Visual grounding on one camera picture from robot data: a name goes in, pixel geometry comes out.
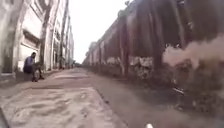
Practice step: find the dark dirt strip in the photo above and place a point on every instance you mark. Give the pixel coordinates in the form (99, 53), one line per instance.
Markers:
(133, 106)

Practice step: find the worn grey concrete alley road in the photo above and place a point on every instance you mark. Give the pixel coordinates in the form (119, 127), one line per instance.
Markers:
(66, 106)

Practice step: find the robot's own part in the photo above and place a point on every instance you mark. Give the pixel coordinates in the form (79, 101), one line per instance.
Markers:
(149, 126)

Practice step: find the person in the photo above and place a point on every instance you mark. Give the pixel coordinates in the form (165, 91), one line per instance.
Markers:
(30, 65)

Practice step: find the pale weathered building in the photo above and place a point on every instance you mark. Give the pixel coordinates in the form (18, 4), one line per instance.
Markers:
(31, 23)

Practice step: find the raised dirt verge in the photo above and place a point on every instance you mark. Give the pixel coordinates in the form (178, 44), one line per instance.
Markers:
(13, 81)

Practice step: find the long dark stained wall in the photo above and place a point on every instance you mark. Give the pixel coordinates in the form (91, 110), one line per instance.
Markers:
(140, 40)

